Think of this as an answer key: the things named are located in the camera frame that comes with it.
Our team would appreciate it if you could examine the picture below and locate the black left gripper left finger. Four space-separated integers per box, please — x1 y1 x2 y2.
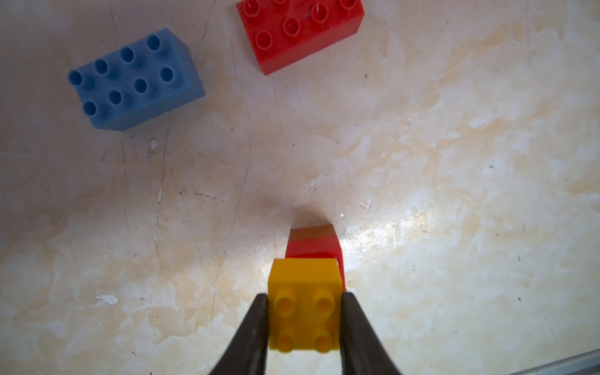
209 293 269 375

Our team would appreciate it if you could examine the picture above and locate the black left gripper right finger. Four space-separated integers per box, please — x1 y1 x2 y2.
340 292 402 375

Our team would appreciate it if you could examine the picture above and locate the yellow lego brick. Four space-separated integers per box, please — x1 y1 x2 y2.
268 258 344 353

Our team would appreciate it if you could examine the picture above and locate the small red lego brick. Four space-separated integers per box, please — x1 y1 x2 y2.
285 224 346 291

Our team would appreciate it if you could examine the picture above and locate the blue lego brick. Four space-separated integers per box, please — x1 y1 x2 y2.
68 28 206 131

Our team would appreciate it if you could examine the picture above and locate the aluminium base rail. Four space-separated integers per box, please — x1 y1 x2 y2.
512 349 600 375

